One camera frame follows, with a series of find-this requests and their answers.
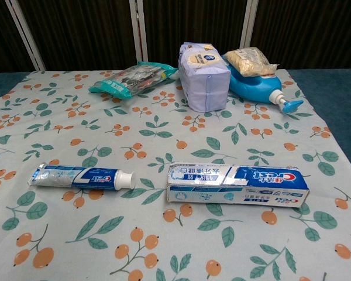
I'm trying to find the blue white toothpaste box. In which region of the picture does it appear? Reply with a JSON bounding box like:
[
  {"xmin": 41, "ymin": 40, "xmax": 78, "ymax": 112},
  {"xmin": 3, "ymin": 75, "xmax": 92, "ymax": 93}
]
[{"xmin": 166, "ymin": 163, "xmax": 311, "ymax": 208}]

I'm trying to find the blue white toothpaste tube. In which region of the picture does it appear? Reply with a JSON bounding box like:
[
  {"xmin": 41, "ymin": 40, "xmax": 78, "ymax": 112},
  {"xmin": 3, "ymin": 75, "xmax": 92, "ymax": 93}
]
[{"xmin": 27, "ymin": 163, "xmax": 135, "ymax": 191}]

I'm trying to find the lavender paper-wrapped package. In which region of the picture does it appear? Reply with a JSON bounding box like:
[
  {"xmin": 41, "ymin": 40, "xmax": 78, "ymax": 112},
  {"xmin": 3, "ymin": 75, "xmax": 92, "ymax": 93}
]
[{"xmin": 178, "ymin": 42, "xmax": 232, "ymax": 113}]

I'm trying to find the teal clear snack bag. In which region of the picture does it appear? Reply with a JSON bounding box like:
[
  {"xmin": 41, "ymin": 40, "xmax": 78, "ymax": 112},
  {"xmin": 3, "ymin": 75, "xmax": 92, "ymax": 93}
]
[{"xmin": 88, "ymin": 60, "xmax": 179, "ymax": 100}]

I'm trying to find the blue pump detergent bottle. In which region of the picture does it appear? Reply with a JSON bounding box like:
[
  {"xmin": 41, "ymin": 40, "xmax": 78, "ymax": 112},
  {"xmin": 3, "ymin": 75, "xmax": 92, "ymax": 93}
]
[{"xmin": 221, "ymin": 54, "xmax": 305, "ymax": 114}]

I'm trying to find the floral orange fruit tablecloth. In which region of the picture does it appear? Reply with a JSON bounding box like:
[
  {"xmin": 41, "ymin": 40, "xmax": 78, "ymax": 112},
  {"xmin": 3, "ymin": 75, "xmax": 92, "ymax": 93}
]
[{"xmin": 0, "ymin": 69, "xmax": 351, "ymax": 281}]

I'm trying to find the clear beige snack packet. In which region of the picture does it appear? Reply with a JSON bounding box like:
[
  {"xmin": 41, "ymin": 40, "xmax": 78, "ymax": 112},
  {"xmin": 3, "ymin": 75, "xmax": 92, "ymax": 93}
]
[{"xmin": 223, "ymin": 46, "xmax": 280, "ymax": 78}]

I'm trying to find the white screen frame post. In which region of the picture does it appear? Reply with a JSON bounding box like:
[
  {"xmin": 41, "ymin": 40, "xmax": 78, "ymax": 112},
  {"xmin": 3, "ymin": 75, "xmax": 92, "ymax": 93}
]
[
  {"xmin": 4, "ymin": 0, "xmax": 46, "ymax": 71},
  {"xmin": 128, "ymin": 0, "xmax": 149, "ymax": 62},
  {"xmin": 239, "ymin": 0, "xmax": 260, "ymax": 49}
]

